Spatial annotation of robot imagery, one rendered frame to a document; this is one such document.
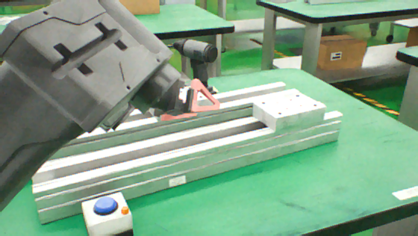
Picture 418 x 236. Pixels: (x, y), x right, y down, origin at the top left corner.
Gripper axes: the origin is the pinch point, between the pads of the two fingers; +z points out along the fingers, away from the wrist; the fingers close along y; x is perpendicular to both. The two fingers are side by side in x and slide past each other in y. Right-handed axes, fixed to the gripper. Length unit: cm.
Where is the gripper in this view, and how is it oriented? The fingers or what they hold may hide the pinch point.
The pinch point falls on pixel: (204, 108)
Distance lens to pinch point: 81.0
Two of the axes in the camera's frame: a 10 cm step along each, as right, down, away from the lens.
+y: -5.1, 1.2, 8.5
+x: -1.4, 9.6, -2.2
